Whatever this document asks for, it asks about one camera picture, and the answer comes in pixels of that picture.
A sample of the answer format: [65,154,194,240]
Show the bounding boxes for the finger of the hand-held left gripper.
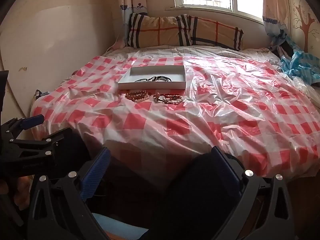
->
[0,114,45,143]
[9,127,72,158]

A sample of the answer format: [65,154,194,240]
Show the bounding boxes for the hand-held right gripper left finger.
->
[26,147,112,240]

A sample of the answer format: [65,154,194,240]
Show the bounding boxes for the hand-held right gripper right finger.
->
[211,146,295,240]

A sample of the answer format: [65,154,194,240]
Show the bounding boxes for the red-brown bead bracelet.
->
[124,91,152,103]

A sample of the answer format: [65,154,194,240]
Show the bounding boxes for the dark cord pink bead bracelet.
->
[160,94,186,105]

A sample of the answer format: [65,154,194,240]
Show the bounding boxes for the white shallow cardboard box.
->
[117,65,187,91]

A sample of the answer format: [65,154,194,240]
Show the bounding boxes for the person's left hand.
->
[13,176,34,210]

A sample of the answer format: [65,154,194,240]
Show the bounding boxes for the light blue cloth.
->
[91,212,150,240]

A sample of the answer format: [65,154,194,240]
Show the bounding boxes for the red checked plastic sheet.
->
[29,54,320,180]

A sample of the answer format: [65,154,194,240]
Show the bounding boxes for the clear plastic bag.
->
[291,76,320,98]

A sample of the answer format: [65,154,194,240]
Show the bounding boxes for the white striped bed sheet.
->
[106,45,282,67]

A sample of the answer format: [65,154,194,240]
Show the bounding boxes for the blue striped cloth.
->
[269,34,320,85]

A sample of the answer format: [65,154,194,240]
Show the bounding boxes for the plaid tan pillow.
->
[176,14,245,51]
[127,12,184,48]

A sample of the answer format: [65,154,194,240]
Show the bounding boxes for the pink patterned curtain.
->
[261,0,292,48]
[110,0,150,48]

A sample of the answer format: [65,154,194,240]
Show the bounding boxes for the white cable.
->
[104,36,122,55]

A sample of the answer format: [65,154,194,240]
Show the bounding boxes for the brown tree wall sticker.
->
[291,4,320,55]

